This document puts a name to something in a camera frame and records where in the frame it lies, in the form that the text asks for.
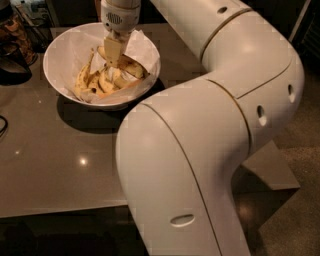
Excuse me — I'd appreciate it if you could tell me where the black kettle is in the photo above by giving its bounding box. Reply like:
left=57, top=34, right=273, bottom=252
left=0, top=42, right=32, bottom=85

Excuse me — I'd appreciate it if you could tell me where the patterned jar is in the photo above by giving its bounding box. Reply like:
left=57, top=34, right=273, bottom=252
left=0, top=0, right=37, bottom=65

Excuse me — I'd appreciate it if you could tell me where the black cable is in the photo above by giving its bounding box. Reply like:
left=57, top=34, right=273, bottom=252
left=0, top=114, right=9, bottom=138

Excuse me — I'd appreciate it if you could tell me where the black wire rack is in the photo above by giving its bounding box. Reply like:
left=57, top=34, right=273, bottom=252
left=17, top=6, right=53, bottom=53

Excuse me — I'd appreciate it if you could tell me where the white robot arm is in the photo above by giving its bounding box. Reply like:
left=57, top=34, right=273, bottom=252
left=116, top=0, right=304, bottom=256

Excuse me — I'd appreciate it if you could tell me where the banana in bowl middle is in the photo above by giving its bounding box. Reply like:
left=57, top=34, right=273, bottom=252
left=88, top=71, right=116, bottom=95

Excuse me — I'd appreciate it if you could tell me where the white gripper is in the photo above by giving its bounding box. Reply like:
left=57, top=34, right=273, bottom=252
left=101, top=0, right=141, bottom=67

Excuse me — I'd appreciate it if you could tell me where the banana at bowl left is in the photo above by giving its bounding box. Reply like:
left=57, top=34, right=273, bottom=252
left=74, top=49, right=94, bottom=97

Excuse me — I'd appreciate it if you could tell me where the dark cabinet with handle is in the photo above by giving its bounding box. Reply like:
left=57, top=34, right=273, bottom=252
left=0, top=188, right=297, bottom=256

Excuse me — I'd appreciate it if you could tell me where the white bowl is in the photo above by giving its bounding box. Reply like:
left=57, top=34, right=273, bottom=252
left=43, top=23, right=161, bottom=110

